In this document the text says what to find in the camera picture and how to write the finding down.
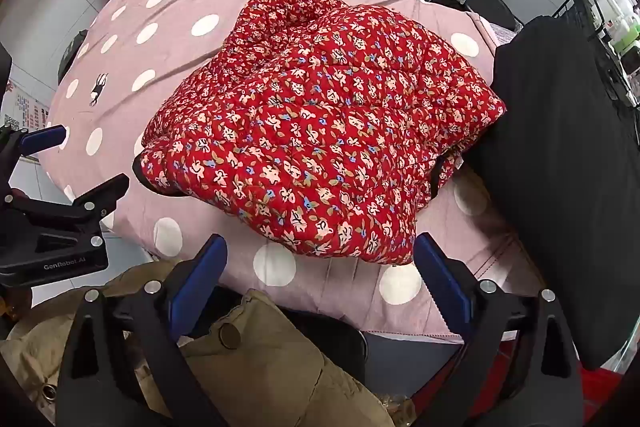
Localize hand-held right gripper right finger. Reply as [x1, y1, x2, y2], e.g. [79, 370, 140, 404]
[413, 232, 585, 427]

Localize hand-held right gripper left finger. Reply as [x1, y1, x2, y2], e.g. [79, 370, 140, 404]
[56, 234, 231, 427]

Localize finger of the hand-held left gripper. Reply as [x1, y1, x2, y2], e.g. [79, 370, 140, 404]
[0, 124, 68, 168]
[0, 173, 130, 244]

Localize red floral quilted jacket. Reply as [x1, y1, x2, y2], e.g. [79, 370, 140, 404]
[132, 0, 507, 266]

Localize khaki padded jacket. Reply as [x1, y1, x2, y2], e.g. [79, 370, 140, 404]
[0, 259, 397, 427]

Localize pink polka dot blanket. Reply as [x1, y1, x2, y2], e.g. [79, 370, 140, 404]
[47, 0, 552, 346]

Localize black cloth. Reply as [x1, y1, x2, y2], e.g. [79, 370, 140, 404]
[467, 15, 640, 371]

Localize red cloth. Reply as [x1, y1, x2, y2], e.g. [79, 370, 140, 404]
[450, 341, 632, 427]

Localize black round stool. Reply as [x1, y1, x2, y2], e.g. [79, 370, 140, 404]
[430, 0, 522, 31]

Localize white and green bottles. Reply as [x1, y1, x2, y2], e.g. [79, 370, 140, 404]
[599, 0, 640, 54]

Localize wall poster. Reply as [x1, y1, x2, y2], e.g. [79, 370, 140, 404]
[0, 79, 51, 134]

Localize black wire rack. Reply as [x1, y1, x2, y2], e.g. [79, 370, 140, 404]
[552, 0, 640, 108]

